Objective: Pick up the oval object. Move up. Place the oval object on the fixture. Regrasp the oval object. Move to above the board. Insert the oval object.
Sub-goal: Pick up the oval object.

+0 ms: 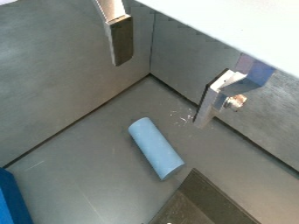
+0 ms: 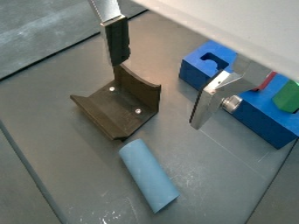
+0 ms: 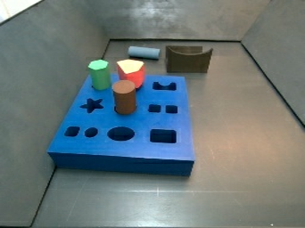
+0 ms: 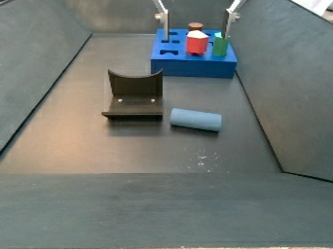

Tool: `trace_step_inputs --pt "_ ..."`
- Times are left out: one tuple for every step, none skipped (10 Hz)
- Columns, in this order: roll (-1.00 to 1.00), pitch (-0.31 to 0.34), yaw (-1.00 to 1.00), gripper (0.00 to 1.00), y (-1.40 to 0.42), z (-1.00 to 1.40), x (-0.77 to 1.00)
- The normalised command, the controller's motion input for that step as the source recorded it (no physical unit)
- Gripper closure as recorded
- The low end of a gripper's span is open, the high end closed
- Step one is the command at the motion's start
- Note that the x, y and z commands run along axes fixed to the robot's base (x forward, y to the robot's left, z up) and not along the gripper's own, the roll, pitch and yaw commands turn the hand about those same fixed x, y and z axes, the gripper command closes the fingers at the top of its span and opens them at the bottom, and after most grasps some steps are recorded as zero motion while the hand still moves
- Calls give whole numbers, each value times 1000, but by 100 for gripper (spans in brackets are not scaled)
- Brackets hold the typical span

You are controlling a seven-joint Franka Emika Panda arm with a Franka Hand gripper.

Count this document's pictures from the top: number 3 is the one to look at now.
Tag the light blue oval cylinder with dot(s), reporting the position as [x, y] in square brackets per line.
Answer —
[143, 52]

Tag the blue foam shape-sorter board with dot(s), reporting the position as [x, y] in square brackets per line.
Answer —
[148, 141]

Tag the dark curved cradle fixture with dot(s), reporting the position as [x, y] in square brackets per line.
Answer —
[187, 59]

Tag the brown round cylinder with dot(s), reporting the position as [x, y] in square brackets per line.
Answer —
[124, 97]

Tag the red pentagonal prism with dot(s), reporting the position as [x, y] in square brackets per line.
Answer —
[131, 70]

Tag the green hexagonal prism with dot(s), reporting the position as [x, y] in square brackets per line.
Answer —
[99, 73]

